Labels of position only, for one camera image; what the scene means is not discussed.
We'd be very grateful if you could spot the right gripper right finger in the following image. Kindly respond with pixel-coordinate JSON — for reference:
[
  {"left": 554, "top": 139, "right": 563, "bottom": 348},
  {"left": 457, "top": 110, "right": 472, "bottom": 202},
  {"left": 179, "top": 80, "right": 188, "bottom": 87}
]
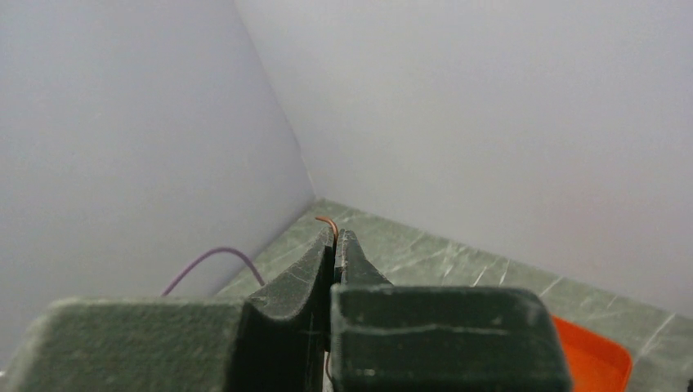
[{"left": 330, "top": 230, "right": 573, "bottom": 391}]

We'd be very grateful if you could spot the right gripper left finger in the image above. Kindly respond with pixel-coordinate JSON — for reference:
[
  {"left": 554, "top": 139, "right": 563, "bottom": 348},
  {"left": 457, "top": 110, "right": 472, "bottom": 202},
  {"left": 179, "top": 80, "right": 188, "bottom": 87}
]
[{"left": 4, "top": 228, "right": 334, "bottom": 391}]

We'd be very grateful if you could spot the orange square tray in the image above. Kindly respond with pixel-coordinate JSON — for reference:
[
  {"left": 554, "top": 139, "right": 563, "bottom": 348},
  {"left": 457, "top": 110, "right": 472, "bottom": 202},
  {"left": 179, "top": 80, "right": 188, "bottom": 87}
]
[{"left": 552, "top": 315, "right": 633, "bottom": 392}]

